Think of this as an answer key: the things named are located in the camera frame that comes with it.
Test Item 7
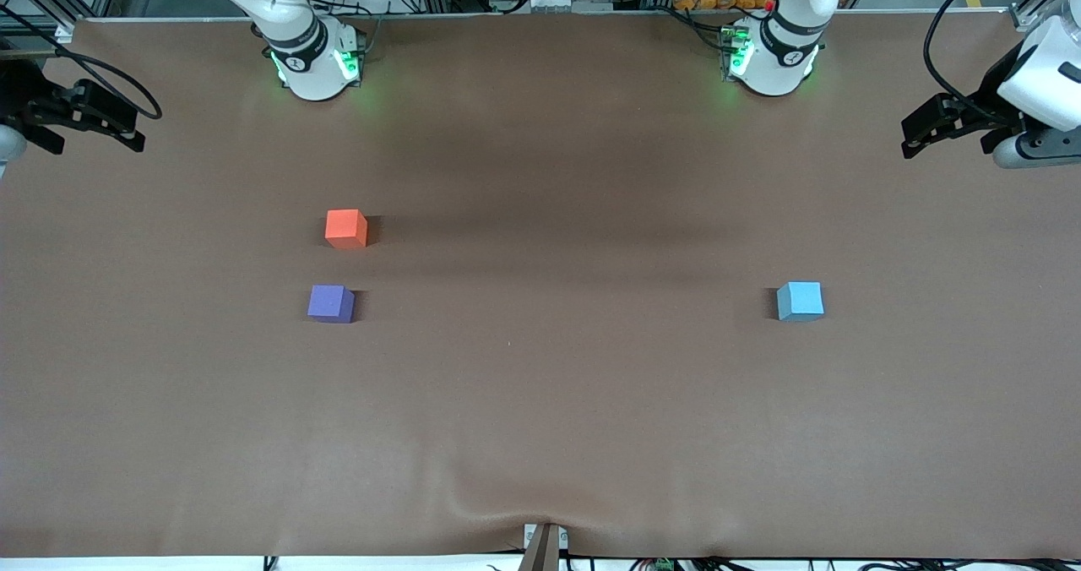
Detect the brown table cover sheet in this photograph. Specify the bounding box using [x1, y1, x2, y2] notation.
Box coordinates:
[0, 9, 1081, 560]

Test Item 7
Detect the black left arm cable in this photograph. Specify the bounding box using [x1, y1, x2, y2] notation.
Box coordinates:
[923, 0, 1014, 124]

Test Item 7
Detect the orange foam block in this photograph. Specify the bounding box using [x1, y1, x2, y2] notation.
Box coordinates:
[325, 209, 369, 249]

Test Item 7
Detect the blue foam block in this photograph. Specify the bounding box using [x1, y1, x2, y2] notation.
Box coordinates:
[776, 281, 824, 323]

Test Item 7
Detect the white terminal block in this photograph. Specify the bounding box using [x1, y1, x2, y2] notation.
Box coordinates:
[492, 0, 592, 14]

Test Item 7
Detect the purple foam block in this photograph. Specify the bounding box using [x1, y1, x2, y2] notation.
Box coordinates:
[307, 285, 356, 324]

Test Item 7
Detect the brown mount post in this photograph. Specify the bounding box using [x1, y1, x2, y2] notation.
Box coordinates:
[519, 522, 568, 571]

